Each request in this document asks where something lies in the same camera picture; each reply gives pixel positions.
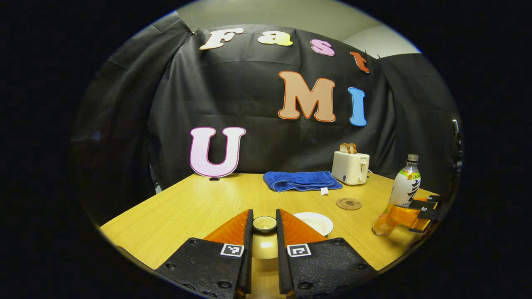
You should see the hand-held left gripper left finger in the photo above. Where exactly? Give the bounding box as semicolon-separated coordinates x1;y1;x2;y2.
155;209;254;299

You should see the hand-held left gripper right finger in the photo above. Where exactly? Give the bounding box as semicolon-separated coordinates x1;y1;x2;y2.
275;209;377;299

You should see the labelled plastic water bottle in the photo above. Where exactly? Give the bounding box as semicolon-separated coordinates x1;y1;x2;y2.
372;154;421;236

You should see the cream ceramic teacup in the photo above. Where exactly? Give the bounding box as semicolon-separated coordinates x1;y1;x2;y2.
293;212;334;237

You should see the round brown coaster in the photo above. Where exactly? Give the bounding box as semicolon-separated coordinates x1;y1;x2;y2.
336;198;362;211

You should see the cream toaster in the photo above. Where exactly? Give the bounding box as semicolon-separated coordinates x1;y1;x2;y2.
331;150;370;186

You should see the blue folded towel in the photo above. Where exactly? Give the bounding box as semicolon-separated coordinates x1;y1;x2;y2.
263;171;344;196

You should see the black backdrop cloth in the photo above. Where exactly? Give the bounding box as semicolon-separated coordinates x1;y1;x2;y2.
70;17;464;225

